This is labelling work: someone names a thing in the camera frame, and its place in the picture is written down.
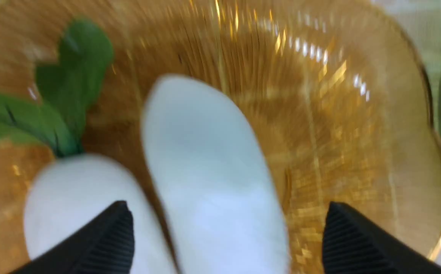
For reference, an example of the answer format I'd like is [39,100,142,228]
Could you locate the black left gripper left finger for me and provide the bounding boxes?
[14,201,135,274]

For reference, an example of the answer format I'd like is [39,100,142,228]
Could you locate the amber ribbed glass plate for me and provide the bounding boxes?
[0,0,441,274]

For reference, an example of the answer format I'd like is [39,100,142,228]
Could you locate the white radish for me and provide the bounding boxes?
[0,18,177,274]
[141,74,291,274]

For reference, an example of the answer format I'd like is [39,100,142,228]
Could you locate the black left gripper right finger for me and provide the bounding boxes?
[322,202,441,274]

